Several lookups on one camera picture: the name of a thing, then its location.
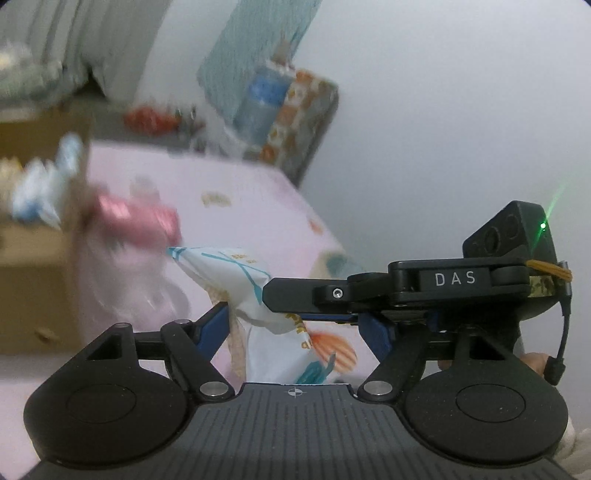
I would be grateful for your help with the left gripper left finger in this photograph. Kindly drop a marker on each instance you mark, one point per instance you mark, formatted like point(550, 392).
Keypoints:
point(190, 347)

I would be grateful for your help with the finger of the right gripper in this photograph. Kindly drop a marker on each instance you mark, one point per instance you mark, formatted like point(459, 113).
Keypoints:
point(355, 294)

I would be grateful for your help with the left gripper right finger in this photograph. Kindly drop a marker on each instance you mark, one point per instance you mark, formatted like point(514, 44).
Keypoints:
point(392, 355)

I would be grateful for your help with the cotton swab bag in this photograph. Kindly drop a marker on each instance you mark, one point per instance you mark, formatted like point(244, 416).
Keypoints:
point(265, 347)

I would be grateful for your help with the pink plastic bag roll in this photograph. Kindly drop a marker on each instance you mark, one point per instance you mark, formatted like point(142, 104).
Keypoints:
point(139, 223)

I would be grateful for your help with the blue face mask pack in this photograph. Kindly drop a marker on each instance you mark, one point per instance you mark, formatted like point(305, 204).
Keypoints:
point(42, 189)

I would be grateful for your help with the cream cloth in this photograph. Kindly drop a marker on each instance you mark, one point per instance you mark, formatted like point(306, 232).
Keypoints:
point(11, 172)

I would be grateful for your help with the person's right hand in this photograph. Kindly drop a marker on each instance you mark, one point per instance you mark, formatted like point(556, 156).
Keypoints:
point(529, 367)

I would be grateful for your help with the clear drinking glass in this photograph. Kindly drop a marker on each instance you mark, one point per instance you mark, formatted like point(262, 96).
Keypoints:
point(129, 284)

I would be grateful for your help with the brown cardboard box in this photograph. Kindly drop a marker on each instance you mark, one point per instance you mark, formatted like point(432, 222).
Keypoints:
point(39, 264)

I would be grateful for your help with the patterned tile cabinet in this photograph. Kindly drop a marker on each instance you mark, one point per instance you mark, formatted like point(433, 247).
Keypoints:
point(301, 123)

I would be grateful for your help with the blue water jug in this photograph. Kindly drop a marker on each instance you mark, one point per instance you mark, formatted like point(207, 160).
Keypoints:
point(263, 98)

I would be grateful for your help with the small bottles on floor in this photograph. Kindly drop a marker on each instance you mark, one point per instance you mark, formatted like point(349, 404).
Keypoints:
point(190, 122)

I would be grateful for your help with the red snack bag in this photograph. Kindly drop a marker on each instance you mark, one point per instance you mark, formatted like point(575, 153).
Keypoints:
point(149, 121)

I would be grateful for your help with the grey green quilt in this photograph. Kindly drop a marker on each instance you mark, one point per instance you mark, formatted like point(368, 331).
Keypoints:
point(30, 83)

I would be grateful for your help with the teal patterned wall cloth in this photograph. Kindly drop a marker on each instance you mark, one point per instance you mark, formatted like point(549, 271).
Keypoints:
point(253, 31)

